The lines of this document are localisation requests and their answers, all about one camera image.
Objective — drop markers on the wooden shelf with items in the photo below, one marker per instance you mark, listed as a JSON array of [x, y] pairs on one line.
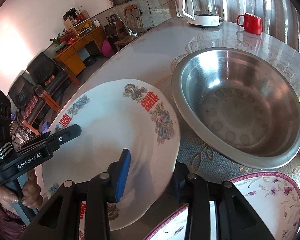
[[78, 22]]

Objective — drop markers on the pink ball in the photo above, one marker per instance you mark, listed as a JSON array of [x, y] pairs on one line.
[[107, 50]]

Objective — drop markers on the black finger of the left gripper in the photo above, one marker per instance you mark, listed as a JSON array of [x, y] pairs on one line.
[[63, 136]]

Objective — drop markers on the wooden chair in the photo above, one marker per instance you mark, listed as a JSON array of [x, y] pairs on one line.
[[133, 25]]

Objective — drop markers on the white glass electric kettle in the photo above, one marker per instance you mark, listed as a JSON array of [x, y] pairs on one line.
[[202, 13]]

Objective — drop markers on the person's left hand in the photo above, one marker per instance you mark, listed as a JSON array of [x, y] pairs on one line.
[[31, 194]]

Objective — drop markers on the red ceramic mug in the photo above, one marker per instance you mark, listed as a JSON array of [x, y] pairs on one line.
[[251, 23]]

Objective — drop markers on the black leather armchair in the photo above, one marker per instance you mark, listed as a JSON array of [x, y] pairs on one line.
[[48, 74], [27, 102]]

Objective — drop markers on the purple rimmed floral plate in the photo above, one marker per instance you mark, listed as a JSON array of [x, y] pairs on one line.
[[274, 196]]

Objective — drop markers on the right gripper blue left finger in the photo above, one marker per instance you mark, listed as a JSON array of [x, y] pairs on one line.
[[118, 172]]

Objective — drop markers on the large stainless steel basin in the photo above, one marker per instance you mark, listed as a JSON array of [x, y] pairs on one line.
[[240, 105]]

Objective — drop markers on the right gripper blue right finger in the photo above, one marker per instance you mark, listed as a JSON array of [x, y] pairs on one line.
[[179, 183]]

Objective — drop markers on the orange wooden desk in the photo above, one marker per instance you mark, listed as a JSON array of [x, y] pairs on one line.
[[69, 57]]

